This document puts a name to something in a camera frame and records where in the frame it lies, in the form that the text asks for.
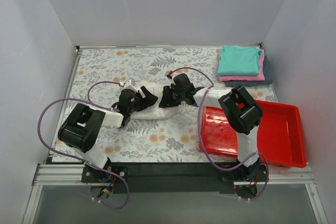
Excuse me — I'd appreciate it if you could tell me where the white coca-cola t-shirt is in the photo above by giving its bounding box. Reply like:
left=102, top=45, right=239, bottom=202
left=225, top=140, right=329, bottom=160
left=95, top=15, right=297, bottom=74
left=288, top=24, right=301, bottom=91
left=131, top=81, right=180, bottom=120

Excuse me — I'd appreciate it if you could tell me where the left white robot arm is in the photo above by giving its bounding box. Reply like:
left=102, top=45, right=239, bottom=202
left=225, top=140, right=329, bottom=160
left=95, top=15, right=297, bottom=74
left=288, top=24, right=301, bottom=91
left=58, top=86, right=159, bottom=182

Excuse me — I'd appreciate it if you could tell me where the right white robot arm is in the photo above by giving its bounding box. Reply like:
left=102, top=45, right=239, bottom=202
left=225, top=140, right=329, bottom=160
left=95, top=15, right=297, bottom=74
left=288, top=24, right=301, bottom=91
left=159, top=72, right=263, bottom=181

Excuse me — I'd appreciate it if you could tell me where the floral patterned table mat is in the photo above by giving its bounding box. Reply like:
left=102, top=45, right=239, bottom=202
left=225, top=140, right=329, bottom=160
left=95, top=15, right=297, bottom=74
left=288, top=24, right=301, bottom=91
left=51, top=47, right=279, bottom=163

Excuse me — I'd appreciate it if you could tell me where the folded teal t-shirt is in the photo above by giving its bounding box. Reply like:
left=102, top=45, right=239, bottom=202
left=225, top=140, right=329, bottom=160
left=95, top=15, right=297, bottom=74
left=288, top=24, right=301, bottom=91
left=217, top=46, right=264, bottom=76

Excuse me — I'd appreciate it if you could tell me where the folded pink t-shirt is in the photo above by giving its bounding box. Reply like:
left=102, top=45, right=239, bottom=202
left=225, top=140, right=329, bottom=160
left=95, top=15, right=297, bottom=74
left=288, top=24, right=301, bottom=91
left=217, top=50, right=265, bottom=82

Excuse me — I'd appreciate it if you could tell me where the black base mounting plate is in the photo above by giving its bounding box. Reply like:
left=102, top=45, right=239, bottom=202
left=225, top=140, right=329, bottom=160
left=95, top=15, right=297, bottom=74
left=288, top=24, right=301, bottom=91
left=81, top=161, right=271, bottom=194

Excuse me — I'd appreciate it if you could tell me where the folded dark blue t-shirt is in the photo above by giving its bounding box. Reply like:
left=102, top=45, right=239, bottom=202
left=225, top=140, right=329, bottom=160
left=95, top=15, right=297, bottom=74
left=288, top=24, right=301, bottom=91
left=225, top=56, right=274, bottom=87

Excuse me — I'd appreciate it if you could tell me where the red plastic tray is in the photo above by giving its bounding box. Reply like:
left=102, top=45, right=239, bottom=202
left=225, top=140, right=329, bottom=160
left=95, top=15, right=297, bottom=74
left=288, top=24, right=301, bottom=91
left=201, top=100, right=307, bottom=168

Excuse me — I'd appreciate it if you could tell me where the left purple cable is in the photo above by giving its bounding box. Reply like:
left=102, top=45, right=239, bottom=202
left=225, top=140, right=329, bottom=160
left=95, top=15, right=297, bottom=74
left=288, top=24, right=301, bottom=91
left=37, top=81, right=130, bottom=210

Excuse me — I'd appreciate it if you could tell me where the aluminium frame rail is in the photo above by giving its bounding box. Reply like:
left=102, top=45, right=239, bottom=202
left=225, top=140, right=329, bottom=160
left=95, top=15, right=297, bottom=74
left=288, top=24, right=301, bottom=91
left=22, top=163, right=328, bottom=223

